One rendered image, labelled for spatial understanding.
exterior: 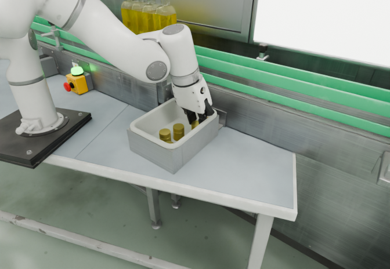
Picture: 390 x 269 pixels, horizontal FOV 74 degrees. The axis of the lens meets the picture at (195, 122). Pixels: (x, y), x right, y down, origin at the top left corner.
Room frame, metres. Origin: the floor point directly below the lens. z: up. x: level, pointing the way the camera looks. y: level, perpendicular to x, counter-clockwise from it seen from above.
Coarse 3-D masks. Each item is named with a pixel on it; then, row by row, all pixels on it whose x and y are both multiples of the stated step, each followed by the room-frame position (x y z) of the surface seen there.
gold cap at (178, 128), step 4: (176, 124) 0.64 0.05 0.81; (180, 124) 0.64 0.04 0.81; (176, 128) 0.62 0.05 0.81; (180, 128) 0.62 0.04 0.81; (184, 128) 0.63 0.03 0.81; (176, 132) 0.62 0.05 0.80; (180, 132) 0.62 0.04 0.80; (184, 132) 0.63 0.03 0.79; (176, 136) 0.62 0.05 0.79; (180, 136) 0.62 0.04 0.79; (176, 140) 0.62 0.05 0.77
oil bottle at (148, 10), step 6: (144, 6) 0.97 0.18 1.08; (150, 6) 0.96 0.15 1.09; (156, 6) 0.97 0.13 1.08; (144, 12) 0.97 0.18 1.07; (150, 12) 0.95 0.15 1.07; (144, 18) 0.97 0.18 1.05; (150, 18) 0.95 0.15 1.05; (144, 24) 0.97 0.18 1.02; (150, 24) 0.95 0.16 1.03; (144, 30) 0.97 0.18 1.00; (150, 30) 0.95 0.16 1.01
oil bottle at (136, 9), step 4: (136, 4) 1.00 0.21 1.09; (140, 4) 0.99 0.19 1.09; (144, 4) 1.00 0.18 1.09; (132, 8) 1.01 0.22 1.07; (136, 8) 0.99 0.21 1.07; (140, 8) 0.99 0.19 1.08; (132, 12) 1.01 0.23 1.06; (136, 12) 0.99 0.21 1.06; (140, 12) 0.98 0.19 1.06; (132, 16) 1.01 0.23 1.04; (136, 16) 0.99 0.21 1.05; (140, 16) 0.98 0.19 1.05; (132, 20) 1.01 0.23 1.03; (136, 20) 1.00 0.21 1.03; (140, 20) 0.98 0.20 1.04; (136, 24) 1.00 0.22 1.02; (140, 24) 0.98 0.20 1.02; (136, 28) 1.00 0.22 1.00; (140, 28) 0.99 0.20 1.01; (136, 32) 1.00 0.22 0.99; (140, 32) 0.99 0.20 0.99
